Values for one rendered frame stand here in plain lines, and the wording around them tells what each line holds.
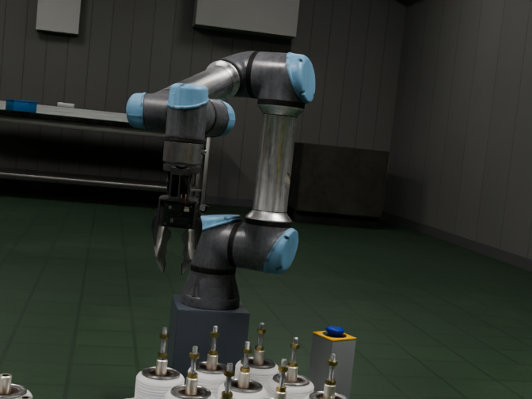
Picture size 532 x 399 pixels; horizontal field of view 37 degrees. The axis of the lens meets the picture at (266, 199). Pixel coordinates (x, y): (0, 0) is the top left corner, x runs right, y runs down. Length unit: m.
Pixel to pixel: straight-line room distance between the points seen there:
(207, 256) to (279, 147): 0.32
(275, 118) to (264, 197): 0.19
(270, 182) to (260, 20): 6.00
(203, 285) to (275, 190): 0.30
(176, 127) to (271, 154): 0.47
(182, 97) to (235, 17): 6.34
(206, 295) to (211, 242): 0.13
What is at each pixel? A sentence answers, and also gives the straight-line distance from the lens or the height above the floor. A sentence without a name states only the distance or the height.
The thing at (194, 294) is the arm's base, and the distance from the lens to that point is 1.99.
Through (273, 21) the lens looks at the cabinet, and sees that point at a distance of 7.87.
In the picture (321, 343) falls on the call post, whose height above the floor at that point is 0.30.
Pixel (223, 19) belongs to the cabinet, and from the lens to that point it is 7.79.
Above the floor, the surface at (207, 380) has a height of 0.24.
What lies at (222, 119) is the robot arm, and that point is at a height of 0.76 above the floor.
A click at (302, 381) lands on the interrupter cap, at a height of 0.25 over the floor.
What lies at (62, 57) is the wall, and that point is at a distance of 8.00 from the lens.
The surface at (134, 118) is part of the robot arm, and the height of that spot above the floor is 0.75.
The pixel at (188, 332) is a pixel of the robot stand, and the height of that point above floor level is 0.25.
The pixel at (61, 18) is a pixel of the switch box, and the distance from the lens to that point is 7.89.
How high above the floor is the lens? 0.74
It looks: 5 degrees down
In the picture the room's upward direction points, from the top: 6 degrees clockwise
